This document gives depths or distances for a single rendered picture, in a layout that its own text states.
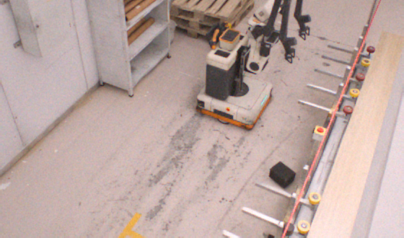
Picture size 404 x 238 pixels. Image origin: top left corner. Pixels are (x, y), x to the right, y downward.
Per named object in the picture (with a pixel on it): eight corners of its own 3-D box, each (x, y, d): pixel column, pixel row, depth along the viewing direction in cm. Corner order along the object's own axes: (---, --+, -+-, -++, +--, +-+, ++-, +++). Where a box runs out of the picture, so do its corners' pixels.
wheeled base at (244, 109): (194, 112, 480) (195, 95, 464) (218, 80, 523) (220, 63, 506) (251, 133, 458) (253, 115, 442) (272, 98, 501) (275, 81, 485)
